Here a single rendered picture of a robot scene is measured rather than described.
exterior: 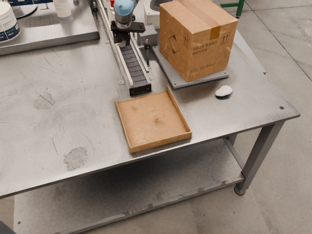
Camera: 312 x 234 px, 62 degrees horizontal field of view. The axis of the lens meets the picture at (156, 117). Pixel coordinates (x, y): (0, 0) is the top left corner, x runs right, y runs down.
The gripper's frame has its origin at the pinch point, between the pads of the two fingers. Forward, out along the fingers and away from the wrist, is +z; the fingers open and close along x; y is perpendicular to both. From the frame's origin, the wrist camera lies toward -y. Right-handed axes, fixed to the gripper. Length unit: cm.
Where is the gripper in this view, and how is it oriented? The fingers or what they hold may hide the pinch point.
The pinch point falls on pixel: (126, 43)
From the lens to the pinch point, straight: 142.8
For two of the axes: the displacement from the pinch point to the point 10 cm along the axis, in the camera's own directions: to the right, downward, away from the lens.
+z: -1.4, 2.2, 9.7
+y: -9.5, 2.3, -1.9
